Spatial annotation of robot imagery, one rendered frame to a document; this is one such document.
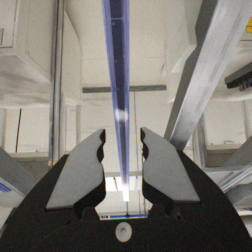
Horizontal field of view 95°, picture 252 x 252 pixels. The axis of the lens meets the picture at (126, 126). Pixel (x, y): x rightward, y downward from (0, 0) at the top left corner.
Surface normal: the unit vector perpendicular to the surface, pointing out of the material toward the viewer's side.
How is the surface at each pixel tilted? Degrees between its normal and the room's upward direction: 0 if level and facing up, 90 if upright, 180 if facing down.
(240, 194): 90
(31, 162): 90
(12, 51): 90
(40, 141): 91
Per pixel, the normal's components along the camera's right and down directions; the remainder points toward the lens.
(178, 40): -1.00, 0.04
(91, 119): 0.00, -0.11
